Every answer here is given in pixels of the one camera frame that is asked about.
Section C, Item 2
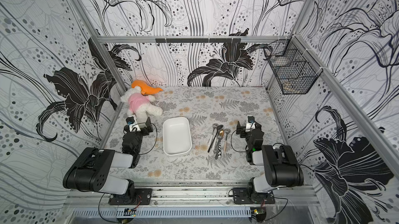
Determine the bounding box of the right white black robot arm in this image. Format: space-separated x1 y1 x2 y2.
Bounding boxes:
236 117 304 196

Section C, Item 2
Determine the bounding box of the black bar on rail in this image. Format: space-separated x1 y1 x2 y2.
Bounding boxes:
155 38 241 44

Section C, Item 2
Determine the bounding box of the white slotted cable duct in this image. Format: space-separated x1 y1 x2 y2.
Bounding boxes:
73 207 251 219

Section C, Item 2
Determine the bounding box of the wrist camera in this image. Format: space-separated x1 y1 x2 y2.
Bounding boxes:
126 115 137 132
245 116 256 132

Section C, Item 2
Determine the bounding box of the spoon with beige handle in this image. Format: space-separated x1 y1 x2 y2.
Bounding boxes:
223 128 231 154

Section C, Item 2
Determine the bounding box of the black wire basket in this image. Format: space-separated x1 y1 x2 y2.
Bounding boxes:
263 39 318 95

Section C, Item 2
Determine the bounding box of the white rectangular storage tray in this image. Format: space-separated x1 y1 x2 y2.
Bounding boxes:
162 117 192 156

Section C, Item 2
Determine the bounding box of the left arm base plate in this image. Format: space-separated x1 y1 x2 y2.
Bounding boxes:
108 188 153 206

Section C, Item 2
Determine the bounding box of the black spoon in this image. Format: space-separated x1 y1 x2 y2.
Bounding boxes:
207 125 223 153

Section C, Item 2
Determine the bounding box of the aluminium front rail frame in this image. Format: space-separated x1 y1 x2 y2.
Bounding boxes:
63 181 321 208

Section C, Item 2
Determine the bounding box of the white teddy bear pink shirt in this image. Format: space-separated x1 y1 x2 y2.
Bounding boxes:
121 86 163 128

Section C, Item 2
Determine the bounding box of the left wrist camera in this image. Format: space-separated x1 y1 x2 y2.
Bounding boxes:
126 115 137 132

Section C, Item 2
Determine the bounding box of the spoon with white handle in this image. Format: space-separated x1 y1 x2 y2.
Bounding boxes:
207 123 218 146

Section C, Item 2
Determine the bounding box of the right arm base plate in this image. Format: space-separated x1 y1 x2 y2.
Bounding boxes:
229 188 275 205

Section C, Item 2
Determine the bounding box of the orange plush toy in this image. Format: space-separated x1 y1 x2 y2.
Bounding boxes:
132 80 163 96

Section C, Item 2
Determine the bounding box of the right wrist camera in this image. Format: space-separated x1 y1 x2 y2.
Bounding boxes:
245 116 256 132

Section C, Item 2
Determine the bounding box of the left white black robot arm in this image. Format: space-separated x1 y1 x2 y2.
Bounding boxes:
62 117 158 195

